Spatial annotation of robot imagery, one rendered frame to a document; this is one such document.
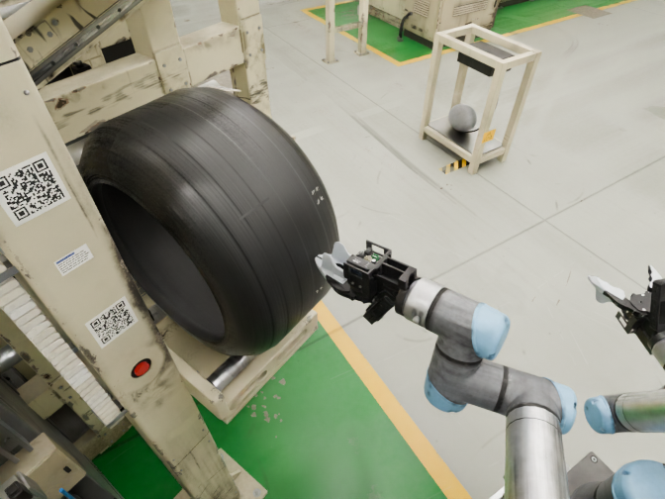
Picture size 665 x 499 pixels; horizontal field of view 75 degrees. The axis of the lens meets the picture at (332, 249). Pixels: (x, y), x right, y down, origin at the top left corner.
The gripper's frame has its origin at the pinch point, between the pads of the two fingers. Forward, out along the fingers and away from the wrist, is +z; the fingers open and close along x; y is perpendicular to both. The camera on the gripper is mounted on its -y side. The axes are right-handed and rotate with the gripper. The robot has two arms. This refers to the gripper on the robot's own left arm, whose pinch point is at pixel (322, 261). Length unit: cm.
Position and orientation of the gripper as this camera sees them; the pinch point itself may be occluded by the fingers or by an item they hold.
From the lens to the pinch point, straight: 84.1
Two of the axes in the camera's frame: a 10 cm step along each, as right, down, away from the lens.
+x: -6.1, 5.7, -5.4
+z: -7.8, -3.5, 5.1
